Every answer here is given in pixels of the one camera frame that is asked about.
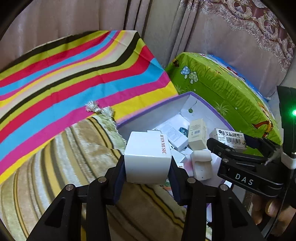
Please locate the small white pink medicine box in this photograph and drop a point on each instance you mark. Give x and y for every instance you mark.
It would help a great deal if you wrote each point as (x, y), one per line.
(235, 140)

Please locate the white cushion tassel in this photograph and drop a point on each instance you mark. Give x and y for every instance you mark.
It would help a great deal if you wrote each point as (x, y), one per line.
(92, 106)

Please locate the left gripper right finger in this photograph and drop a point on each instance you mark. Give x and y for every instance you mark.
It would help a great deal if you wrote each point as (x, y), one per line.
(230, 220)

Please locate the cream barcode box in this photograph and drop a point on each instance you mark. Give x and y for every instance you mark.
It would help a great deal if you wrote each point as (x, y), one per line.
(197, 135)

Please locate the striped colourful cloth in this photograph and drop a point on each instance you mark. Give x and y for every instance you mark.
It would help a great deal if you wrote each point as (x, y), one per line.
(46, 90)

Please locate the right hand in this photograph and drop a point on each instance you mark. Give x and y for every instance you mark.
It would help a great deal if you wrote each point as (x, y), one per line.
(271, 208)

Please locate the purple white storage box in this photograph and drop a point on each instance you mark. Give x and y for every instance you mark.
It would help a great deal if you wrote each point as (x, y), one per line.
(177, 112)

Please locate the striped velvet cushion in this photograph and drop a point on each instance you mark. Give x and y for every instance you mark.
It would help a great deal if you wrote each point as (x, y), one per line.
(79, 155)

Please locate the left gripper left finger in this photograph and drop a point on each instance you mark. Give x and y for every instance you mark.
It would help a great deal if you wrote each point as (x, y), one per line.
(62, 219)

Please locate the black tracker with green light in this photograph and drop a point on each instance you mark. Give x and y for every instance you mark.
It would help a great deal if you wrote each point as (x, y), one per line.
(286, 96)

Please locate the beige curtain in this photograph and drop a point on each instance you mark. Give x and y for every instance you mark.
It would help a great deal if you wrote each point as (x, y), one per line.
(255, 37)

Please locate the white open box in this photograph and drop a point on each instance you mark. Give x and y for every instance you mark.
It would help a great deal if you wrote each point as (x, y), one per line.
(147, 158)

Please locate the light blue slim box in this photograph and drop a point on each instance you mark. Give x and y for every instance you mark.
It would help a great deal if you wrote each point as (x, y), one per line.
(175, 137)

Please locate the green mushroom print cover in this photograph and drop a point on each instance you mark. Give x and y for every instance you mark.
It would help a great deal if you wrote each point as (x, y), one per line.
(234, 97)

